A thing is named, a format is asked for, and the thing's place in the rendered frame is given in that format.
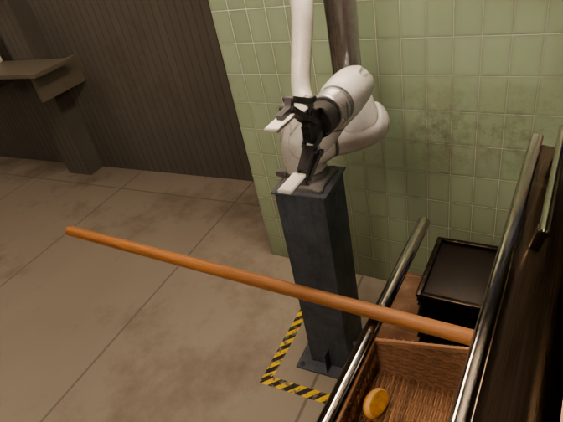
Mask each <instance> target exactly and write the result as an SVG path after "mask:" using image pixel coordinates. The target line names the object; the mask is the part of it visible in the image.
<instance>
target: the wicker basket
mask: <svg viewBox="0 0 563 422"><path fill-rule="evenodd" d="M402 348H403V349H402ZM468 349H469V347H464V346H461V347H459V345H458V346H453V345H451V346H450V345H442V344H433V343H425V342H423V341H421V342H413V340H412V342H409V341H404V339H403V341H401V340H395V339H394V340H393V339H386V338H378V337H377V338H376V339H375V341H374V344H373V346H372V348H371V349H370V351H369V355H368V357H367V358H366V360H365V362H364V365H363V367H362V369H361V371H360V373H359V376H358V377H357V379H356V381H355V384H354V386H353V388H352V390H351V392H350V394H349V396H348V399H347V401H346V403H345V405H344V407H343V409H342V411H341V414H340V416H339V417H338V420H337V422H365V421H366V422H382V421H383V422H388V421H389V422H419V421H420V422H442V421H443V422H447V421H448V418H449V415H450V412H451V409H452V404H453V401H454V398H455V395H456V392H457V386H458V384H459V380H460V377H461V375H462V370H463V366H464V363H465V360H466V357H467V352H468ZM407 353H408V354H407ZM460 354H461V355H460ZM463 354H464V355H463ZM402 356H403V357H402ZM449 358H450V359H449ZM409 366H410V367H409ZM449 369H450V370H449ZM378 371H379V372H378ZM381 374H382V375H381ZM386 375H387V376H386ZM391 375H392V376H391ZM396 376H397V377H396ZM395 378H396V379H395ZM405 379H406V380H405ZM376 381H377V382H376ZM410 382H411V383H410ZM415 383H416V384H415ZM420 384H421V385H420ZM362 385H363V388H362ZM398 385H399V386H398ZM425 385H426V386H425ZM403 386H404V387H403ZM419 386H420V387H419ZM408 387H409V388H408ZM376 388H382V389H383V388H385V391H386V392H387V394H388V396H389V401H388V404H387V407H386V409H385V411H384V412H383V413H382V415H380V416H379V417H378V418H375V419H370V418H368V417H366V416H365V415H364V412H363V402H364V399H365V397H366V395H367V394H368V393H369V392H370V391H371V390H373V389H376ZM413 388H414V389H413ZM389 389H390V390H389ZM407 389H408V390H407ZM418 389H419V390H418ZM429 389H430V390H429ZM399 390H400V391H399ZM412 390H413V391H412ZM434 390H435V392H434ZM440 390H441V391H440ZM442 390H443V391H442ZM388 391H389V392H388ZM404 391H405V392H404ZM423 391H424V392H423ZM393 392H394V393H393ZM417 392H418V393H417ZM439 392H440V393H439ZM359 393H360V394H359ZM397 394H398V395H397ZM403 394H404V395H403ZM408 394H409V396H408ZM444 394H445V395H444ZM419 395H420V396H419ZM391 396H392V397H391ZM402 396H403V397H402ZM413 396H414V397H413ZM432 396H433V397H432ZM438 396H439V397H438ZM357 397H358V402H357ZM407 397H408V398H407ZM424 397H425V398H424ZM437 398H438V399H437ZM412 399H413V400H412ZM423 399H424V400H423ZM417 400H418V401H417ZM434 400H435V401H434ZM448 400H449V401H448ZM428 401H429V402H428ZM422 402H423V403H422ZM439 402H440V403H439ZM445 402H446V403H445ZM433 403H434V404H433ZM450 404H451V405H450ZM354 405H355V407H354ZM396 405H397V406H396ZM407 405H408V406H407ZM432 405H433V406H432ZM438 405H439V406H438ZM444 405H445V406H444ZM401 406H402V408H401ZM395 407H396V408H395ZM412 407H413V408H412ZM443 407H444V408H443ZM449 407H450V409H449ZM400 409H401V410H400ZM411 410H412V411H411ZM428 410H429V411H428ZM448 410H449V412H448ZM389 411H390V412H389ZM416 411H417V412H416ZM422 411H423V412H422ZM351 412H352V414H351ZM427 413H428V414H427ZM433 413H434V414H433ZM387 415H388V416H387ZM438 415H439V416H438ZM444 415H445V416H444ZM398 416H399V417H398ZM432 416H433V417H432ZM435 417H436V418H435ZM361 418H362V419H361ZM403 418H404V419H403ZM431 418H432V419H431ZM437 418H438V419H437ZM443 418H444V419H443ZM383 419H384V420H383ZM360 420H361V421H360ZM402 420H403V421H402ZM408 420H409V421H408ZM446 420H447V421H446Z"/></svg>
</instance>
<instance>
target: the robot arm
mask: <svg viewBox="0 0 563 422"><path fill-rule="evenodd" d="M289 2H290V6H291V14H292V41H291V90H292V96H286V95H284V96H283V97H282V101H283V102H285V105H280V106H279V112H278V113H277V114H276V119H275V120H274V121H272V122H271V123H270V124H269V125H268V126H267V127H265V129H264V131H265V132H273V133H278V132H280V145H281V154H282V158H283V161H284V164H285V168H278V169H277V170H276V175H277V176H278V177H281V178H285V179H284V180H283V181H282V182H281V183H279V184H278V190H277V191H278V192H279V193H284V194H292V192H293V191H298V192H306V193H315V194H322V193H324V189H325V187H326V186H327V184H328V182H329V181H330V179H331V178H332V177H333V175H334V174H335V173H336V172H337V171H338V167H337V166H328V165H327V162H328V161H329V160H330V159H332V158H333V157H336V156H339V155H345V154H349V153H352V152H357V151H360V150H363V149H365V148H367V147H371V146H373V145H374V144H375V143H377V142H379V141H380V140H381V139H383V138H384V137H385V136H386V134H387V132H388V130H389V128H390V118H389V115H388V113H387V111H386V109H385V108H384V107H383V106H382V105H381V104H380V103H379V102H377V101H374V99H373V96H372V95H371V94H372V91H373V88H374V79H373V76H372V74H370V73H369V72H368V71H367V70H366V69H365V68H363V67H362V59H361V51H360V42H359V20H358V11H357V2H356V0H323V4H324V10H325V17H326V24H327V31H328V42H329V49H330V56H331V63H332V69H333V76H332V77H331V78H330V79H329V80H328V81H327V83H326V84H325V85H324V86H323V87H322V89H321V90H320V92H319V93H318V94H317V95H313V94H312V89H311V80H310V77H311V61H312V34H313V0H289Z"/></svg>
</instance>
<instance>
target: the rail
mask: <svg viewBox="0 0 563 422"><path fill-rule="evenodd" d="M543 139H544V136H543V135H540V134H536V133H534V134H533V135H532V137H531V140H530V143H529V148H528V151H527V154H526V157H525V160H524V165H523V168H522V172H521V174H520V178H519V183H518V186H517V188H516V192H515V195H514V200H513V203H512V206H511V209H510V212H509V217H508V221H507V223H506V227H505V230H504V235H503V238H502V241H501V244H500V247H499V250H498V255H497V259H496V261H495V265H494V268H493V273H492V276H491V279H490V282H489V285H488V290H487V294H486V296H485V299H484V303H483V308H482V310H481V314H480V317H479V320H478V325H477V328H476V332H475V334H474V338H473V343H472V346H471V349H470V352H469V354H468V358H467V363H466V366H465V369H464V372H463V376H462V381H461V383H460V387H459V390H458V393H457V398H456V401H455V404H454V407H453V410H452V415H451V418H450V421H449V422H473V417H474V414H475V410H476V407H477V403H478V397H479V394H480V390H481V387H482V383H483V377H484V374H485V370H486V367H487V363H488V357H489V354H490V350H491V347H492V343H493V337H494V333H495V330H496V326H497V323H498V317H499V313H500V310H501V306H502V303H503V299H504V293H505V290H506V286H507V283H508V279H509V273H510V270H511V266H512V263H513V259H514V253H515V250H516V246H517V243H518V239H519V233H520V230H521V226H522V223H523V219H524V213H525V210H526V206H527V203H528V199H529V193H530V189H531V186H532V182H533V179H534V175H535V169H536V166H537V162H538V159H539V155H540V149H541V146H542V142H543Z"/></svg>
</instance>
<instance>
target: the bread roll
mask: <svg viewBox="0 0 563 422"><path fill-rule="evenodd" d="M388 401H389V396H388V394H387V392H386V391H385V390H384V389H382V388H376V389H373V390H371V391H370V392H369V393H368V394H367V395H366V397H365V399H364V402H363V412H364V415H365V416H366V417H368V418H370V419H375V418H378V417H379V416H380V415H382V413H383V412H384V411H385V409H386V407H387V404H388Z"/></svg>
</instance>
